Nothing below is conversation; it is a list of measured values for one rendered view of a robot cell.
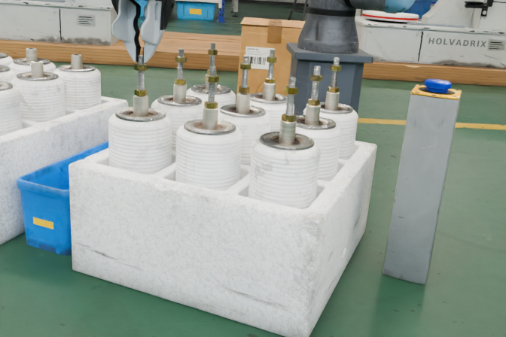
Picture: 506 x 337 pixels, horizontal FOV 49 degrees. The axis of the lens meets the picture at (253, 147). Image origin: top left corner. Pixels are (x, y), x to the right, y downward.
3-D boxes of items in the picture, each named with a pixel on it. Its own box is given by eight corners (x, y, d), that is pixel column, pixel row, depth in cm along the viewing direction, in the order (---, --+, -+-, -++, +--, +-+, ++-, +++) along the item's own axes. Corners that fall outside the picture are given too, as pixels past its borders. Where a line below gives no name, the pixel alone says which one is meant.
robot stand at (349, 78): (277, 150, 155) (286, 42, 146) (342, 153, 156) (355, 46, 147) (285, 173, 137) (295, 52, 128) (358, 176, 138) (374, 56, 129)
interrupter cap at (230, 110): (240, 105, 96) (240, 101, 95) (275, 114, 91) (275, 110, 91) (209, 112, 90) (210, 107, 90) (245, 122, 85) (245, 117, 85)
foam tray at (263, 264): (190, 190, 122) (193, 112, 117) (365, 231, 108) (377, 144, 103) (71, 270, 87) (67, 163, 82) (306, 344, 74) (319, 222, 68)
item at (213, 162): (164, 232, 87) (166, 121, 82) (219, 223, 92) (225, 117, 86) (187, 260, 79) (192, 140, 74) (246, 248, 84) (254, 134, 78)
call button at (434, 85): (424, 89, 88) (426, 77, 87) (450, 93, 86) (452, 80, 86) (421, 94, 84) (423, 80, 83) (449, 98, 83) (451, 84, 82)
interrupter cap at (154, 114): (175, 119, 84) (175, 115, 84) (132, 126, 79) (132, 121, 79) (147, 108, 89) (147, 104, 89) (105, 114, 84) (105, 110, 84)
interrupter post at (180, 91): (184, 101, 96) (185, 82, 95) (188, 104, 94) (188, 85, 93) (171, 101, 95) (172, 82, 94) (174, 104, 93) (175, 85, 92)
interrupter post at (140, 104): (151, 117, 84) (151, 96, 83) (138, 119, 83) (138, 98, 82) (143, 114, 86) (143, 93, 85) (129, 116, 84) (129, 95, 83)
